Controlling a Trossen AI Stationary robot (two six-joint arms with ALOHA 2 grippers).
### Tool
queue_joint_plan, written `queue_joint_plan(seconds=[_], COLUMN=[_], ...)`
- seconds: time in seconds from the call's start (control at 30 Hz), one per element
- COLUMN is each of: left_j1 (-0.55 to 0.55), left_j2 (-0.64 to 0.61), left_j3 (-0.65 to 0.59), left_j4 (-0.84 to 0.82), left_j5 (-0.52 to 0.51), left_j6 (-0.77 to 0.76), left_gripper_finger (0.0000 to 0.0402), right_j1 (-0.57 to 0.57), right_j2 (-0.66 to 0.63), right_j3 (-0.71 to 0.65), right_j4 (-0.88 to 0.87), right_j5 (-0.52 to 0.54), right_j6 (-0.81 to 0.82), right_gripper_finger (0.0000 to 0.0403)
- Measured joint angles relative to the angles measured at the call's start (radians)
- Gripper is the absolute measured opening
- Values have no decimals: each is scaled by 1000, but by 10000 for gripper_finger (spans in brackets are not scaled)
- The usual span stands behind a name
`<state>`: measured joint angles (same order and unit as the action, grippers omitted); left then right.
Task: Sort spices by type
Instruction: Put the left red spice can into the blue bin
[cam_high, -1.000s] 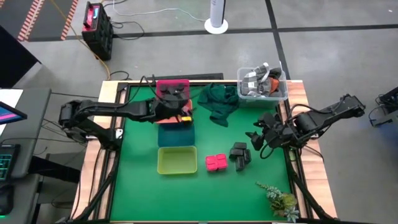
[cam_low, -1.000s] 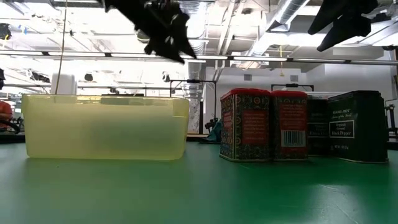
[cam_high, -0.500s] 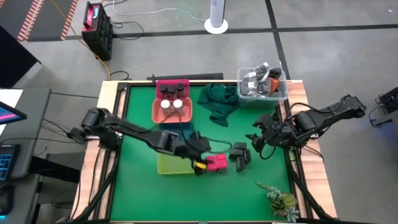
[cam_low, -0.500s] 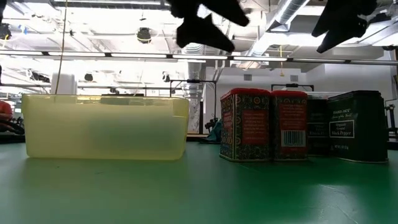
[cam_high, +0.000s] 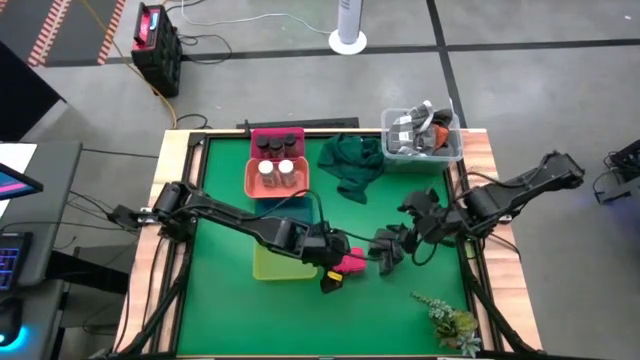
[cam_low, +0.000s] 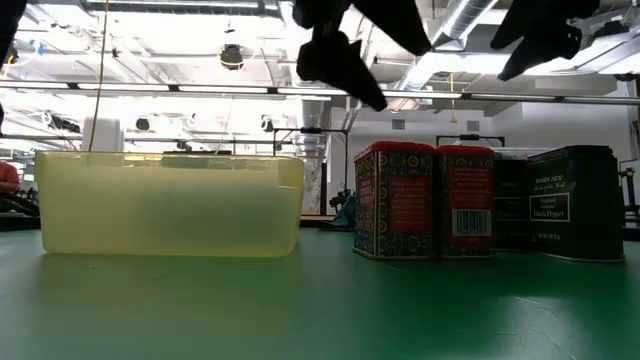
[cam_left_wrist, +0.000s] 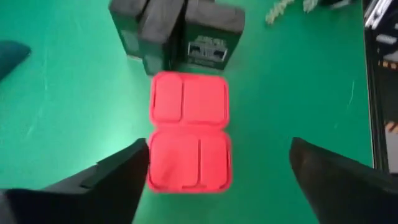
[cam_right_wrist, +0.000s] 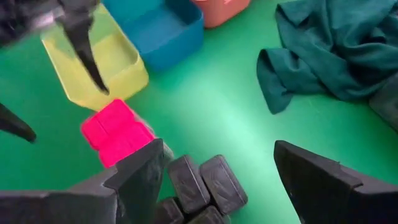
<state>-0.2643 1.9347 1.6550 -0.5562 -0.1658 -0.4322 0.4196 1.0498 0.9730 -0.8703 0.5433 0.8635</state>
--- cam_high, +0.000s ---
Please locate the black floor device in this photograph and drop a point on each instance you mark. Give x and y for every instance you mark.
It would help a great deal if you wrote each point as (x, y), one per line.
(622, 175)

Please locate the black-lid spice jar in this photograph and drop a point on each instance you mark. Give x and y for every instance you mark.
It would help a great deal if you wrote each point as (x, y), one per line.
(276, 146)
(290, 141)
(262, 143)

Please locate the orange plastic bin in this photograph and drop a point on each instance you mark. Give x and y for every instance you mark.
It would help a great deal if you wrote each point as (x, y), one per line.
(252, 187)

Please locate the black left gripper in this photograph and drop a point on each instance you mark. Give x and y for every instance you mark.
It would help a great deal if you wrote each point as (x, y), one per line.
(325, 250)

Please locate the grey desk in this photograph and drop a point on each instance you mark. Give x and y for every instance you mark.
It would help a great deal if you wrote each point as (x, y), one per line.
(55, 200)

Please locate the black and red power box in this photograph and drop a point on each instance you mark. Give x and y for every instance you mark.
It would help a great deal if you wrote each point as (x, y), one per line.
(157, 50)

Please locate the black frame strut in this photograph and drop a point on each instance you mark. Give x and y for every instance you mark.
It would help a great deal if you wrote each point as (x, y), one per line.
(492, 310)
(160, 310)

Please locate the yellow translucent plastic bin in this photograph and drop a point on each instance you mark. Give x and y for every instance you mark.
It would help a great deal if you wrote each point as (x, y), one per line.
(282, 267)

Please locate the backlit keyboard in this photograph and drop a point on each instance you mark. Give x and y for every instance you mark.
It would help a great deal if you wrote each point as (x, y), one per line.
(12, 260)

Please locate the magenta plastic bin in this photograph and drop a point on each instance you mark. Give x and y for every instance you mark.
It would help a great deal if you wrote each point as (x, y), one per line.
(277, 132)

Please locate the white tower fan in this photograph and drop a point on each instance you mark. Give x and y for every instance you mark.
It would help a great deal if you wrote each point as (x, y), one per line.
(348, 22)

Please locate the dark teal cloth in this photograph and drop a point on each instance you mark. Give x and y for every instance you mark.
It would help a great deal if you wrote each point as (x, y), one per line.
(350, 162)

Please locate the computer monitor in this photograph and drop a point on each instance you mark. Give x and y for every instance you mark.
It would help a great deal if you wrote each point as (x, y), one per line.
(17, 182)

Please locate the artificial succulent plant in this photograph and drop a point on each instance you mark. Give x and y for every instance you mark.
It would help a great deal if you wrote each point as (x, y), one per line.
(452, 325)

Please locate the white-lid spice jar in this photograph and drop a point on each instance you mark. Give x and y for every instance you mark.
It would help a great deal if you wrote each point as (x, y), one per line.
(266, 172)
(286, 171)

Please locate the black panel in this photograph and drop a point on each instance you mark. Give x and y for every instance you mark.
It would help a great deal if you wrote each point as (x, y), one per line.
(20, 95)

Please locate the orange cloth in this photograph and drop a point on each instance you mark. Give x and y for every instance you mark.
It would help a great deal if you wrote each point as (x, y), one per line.
(440, 136)

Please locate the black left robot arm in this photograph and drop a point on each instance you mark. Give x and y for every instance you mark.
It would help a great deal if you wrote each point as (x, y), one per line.
(225, 214)

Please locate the black bar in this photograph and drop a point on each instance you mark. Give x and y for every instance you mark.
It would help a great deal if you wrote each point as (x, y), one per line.
(300, 123)

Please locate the grey striped cloth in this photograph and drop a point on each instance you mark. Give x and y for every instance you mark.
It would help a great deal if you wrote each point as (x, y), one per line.
(407, 132)

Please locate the black computer mouse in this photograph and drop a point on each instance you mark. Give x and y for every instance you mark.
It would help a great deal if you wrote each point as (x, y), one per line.
(9, 320)

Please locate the red patterned spice tin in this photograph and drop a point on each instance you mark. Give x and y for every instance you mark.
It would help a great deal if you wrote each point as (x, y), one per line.
(352, 262)

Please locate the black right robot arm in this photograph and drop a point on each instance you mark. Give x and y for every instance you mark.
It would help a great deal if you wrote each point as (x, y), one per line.
(525, 185)

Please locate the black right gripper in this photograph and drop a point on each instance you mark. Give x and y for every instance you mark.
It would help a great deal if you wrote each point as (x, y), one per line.
(431, 205)

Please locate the white paper sheet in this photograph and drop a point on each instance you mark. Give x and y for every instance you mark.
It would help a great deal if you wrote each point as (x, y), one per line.
(15, 157)

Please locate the clear plastic storage bin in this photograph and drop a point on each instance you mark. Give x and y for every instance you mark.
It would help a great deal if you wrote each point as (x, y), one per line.
(420, 161)

